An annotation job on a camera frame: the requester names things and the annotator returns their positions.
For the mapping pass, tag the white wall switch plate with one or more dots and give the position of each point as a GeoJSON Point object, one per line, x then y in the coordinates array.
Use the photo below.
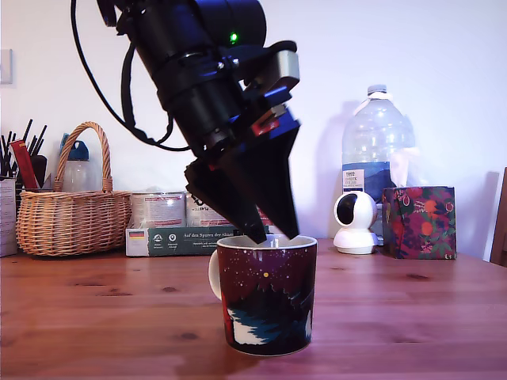
{"type": "Point", "coordinates": [5, 67]}

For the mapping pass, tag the large clear water bottle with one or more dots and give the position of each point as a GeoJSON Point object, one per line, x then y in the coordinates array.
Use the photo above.
{"type": "Point", "coordinates": [376, 138]}

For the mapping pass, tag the small white round camera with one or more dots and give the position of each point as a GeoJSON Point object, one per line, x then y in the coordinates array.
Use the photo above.
{"type": "Point", "coordinates": [356, 233]}

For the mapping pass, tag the clear bottle with blue lid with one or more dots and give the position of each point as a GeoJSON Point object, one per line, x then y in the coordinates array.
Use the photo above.
{"type": "Point", "coordinates": [79, 174]}

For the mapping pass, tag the black stick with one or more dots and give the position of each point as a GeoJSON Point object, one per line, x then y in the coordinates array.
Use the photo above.
{"type": "Point", "coordinates": [4, 154]}
{"type": "Point", "coordinates": [28, 130]}
{"type": "Point", "coordinates": [40, 140]}

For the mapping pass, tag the silver can with black scribble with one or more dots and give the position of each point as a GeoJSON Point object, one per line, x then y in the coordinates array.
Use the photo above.
{"type": "Point", "coordinates": [196, 215]}

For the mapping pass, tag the green cardboard can tray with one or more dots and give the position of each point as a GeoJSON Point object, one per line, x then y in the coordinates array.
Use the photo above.
{"type": "Point", "coordinates": [178, 241]}

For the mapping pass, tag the dark night-sky print mug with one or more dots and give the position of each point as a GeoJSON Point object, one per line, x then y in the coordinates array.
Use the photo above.
{"type": "Point", "coordinates": [269, 297]}

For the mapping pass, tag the white tissue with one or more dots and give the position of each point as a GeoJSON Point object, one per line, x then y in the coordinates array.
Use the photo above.
{"type": "Point", "coordinates": [404, 166]}

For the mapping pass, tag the silver tin can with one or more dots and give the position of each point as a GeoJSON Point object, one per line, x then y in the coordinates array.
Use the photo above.
{"type": "Point", "coordinates": [158, 210]}

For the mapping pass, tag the floral print tissue box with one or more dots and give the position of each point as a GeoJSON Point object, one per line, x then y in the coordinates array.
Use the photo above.
{"type": "Point", "coordinates": [420, 225]}

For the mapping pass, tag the grey camera box on bracket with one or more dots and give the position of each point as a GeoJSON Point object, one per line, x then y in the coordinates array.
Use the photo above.
{"type": "Point", "coordinates": [285, 65]}

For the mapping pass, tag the silver can with red label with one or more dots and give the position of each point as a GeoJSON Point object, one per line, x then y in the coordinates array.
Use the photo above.
{"type": "Point", "coordinates": [264, 219]}

